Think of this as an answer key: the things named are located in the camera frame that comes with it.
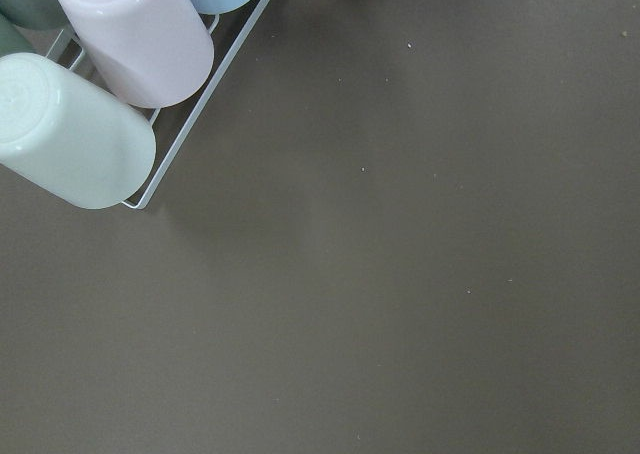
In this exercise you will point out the pastel cup rack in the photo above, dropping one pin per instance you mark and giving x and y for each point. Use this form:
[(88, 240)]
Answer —
[(172, 125)]

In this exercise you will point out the pink cup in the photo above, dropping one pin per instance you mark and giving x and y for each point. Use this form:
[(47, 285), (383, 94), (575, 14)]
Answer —
[(150, 53)]

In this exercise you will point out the white cup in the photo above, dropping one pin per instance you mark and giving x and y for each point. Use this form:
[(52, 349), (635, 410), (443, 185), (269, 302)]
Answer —
[(70, 137)]

